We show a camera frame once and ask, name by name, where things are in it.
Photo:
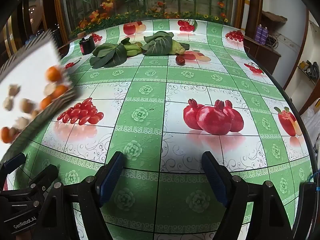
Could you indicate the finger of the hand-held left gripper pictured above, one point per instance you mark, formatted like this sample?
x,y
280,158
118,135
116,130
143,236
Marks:
x,y
7,163
42,177

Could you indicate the large orange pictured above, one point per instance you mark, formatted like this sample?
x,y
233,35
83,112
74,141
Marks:
x,y
60,91
53,73

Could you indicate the small orange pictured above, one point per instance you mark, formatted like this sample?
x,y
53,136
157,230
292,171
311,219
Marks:
x,y
5,135
46,102

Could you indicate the brown wooden side cabinet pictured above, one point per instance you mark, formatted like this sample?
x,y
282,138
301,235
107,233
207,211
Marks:
x,y
265,55

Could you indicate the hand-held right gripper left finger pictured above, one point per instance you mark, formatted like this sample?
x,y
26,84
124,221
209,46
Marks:
x,y
110,180

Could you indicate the black box with red label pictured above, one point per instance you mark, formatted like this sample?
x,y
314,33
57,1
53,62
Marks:
x,y
86,45

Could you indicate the pale green vegetable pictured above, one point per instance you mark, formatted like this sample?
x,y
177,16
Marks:
x,y
132,50

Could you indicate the white tray with striped rim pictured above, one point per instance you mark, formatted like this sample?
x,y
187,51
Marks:
x,y
27,62

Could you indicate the tan longan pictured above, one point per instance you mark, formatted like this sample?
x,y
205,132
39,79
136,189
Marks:
x,y
50,88
35,113

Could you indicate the brown round fruit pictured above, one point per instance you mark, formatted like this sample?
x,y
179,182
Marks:
x,y
26,105

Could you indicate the dark green leafy vegetable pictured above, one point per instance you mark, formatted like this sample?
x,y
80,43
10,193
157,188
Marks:
x,y
157,43
107,55

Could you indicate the green fruit-print tablecloth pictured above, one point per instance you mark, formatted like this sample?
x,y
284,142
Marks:
x,y
150,130

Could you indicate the purple bottle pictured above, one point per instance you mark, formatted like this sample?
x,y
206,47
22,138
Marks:
x,y
260,33
265,35

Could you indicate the wall shelf with tools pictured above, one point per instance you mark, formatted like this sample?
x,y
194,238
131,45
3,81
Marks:
x,y
310,70

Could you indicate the dark red jujube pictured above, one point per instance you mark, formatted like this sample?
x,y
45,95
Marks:
x,y
180,60

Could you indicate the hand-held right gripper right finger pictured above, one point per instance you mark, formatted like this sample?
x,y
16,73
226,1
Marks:
x,y
215,177

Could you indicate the beige sugarcane chunk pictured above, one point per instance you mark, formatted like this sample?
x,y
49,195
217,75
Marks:
x,y
21,122
13,90
7,103

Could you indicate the pale round fruit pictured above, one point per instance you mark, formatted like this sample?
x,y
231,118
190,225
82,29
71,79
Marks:
x,y
13,131

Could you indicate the wooden wall shelf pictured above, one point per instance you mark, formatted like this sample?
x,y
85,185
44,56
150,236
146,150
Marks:
x,y
273,17

